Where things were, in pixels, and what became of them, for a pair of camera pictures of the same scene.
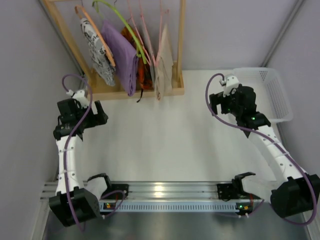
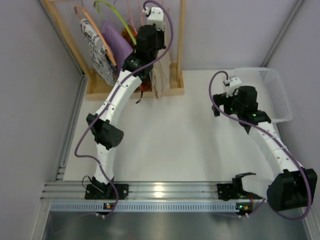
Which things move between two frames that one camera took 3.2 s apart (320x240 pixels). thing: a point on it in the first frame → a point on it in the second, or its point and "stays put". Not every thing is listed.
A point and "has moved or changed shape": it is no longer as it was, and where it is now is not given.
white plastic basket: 272,99 stays put
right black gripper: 218,103 stays put
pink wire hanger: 155,62 has moved or changed shape
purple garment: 123,52 stays put
